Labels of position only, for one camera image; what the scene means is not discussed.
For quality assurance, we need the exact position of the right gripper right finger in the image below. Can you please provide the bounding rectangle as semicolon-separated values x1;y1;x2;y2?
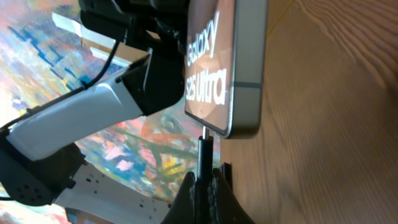
208;163;254;224

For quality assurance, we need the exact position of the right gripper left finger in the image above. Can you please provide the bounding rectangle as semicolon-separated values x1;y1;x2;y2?
161;172;195;224

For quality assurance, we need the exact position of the Galaxy smartphone bronze screen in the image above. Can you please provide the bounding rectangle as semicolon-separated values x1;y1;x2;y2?
183;0;269;139

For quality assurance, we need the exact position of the colourful abstract painted backdrop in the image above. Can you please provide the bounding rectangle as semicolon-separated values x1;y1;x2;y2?
1;1;200;223

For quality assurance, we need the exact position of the left black camera cable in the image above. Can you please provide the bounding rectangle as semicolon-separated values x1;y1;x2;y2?
0;40;121;130

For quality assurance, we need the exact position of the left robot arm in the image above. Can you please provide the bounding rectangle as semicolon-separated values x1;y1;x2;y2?
1;0;189;223

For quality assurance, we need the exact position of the black charging cable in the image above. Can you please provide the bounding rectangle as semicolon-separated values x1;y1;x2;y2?
196;126;215;224

